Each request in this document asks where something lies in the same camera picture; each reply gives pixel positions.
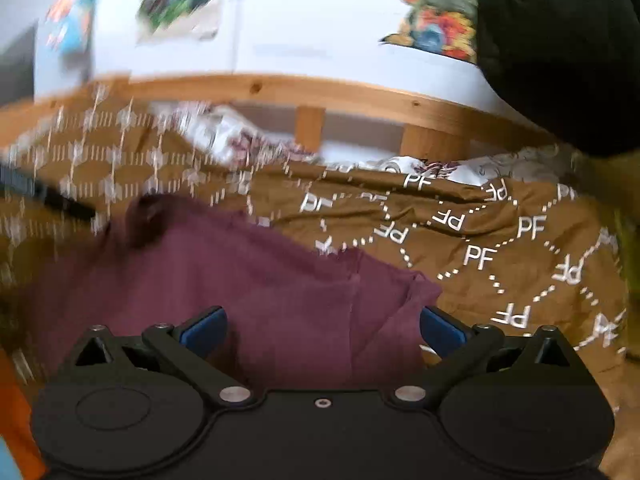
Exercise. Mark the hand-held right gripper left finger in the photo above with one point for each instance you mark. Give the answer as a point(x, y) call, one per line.
point(205, 332)

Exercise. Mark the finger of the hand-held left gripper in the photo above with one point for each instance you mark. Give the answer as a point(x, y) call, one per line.
point(60, 200)

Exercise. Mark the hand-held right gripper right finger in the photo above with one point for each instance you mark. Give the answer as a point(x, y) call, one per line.
point(440, 332)

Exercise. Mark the maroon long-sleeved shirt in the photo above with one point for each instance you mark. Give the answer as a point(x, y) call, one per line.
point(280, 310)

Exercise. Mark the brown patterned blanket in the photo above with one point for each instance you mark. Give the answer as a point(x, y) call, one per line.
point(525, 260)

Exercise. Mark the dark door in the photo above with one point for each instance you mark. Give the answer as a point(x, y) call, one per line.
point(17, 70)

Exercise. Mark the white floral bed sheet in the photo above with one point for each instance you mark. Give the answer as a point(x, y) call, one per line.
point(225, 130)

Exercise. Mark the black padded jacket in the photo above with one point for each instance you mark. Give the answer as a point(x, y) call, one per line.
point(565, 50)

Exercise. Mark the curled cartoon wall poster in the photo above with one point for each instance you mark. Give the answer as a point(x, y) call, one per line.
point(70, 10)

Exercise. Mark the cartoon figure wall poster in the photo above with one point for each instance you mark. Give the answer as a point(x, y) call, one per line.
point(175, 0)

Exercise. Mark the wooden bed frame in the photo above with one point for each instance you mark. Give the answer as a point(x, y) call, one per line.
point(280, 87)

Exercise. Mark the colourful landscape wall poster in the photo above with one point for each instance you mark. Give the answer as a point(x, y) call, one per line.
point(435, 25)

